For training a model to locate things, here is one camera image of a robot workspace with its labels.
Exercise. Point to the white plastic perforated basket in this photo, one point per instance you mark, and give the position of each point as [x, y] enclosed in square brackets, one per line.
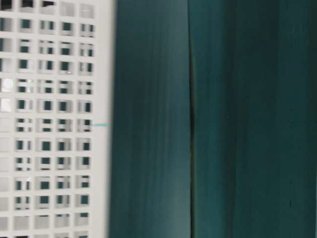
[56, 61]

